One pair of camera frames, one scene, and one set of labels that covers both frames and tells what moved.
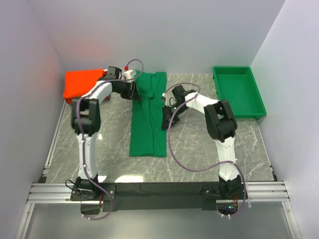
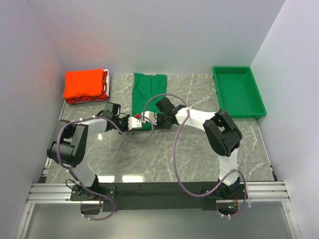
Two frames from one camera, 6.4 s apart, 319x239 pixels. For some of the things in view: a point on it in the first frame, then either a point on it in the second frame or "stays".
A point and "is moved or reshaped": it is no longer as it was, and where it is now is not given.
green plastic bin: [238, 86] stays
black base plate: [158, 195] stays
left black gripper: [131, 94] → [126, 119]
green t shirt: [146, 137] is moved or reshaped
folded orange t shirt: [78, 82] stays
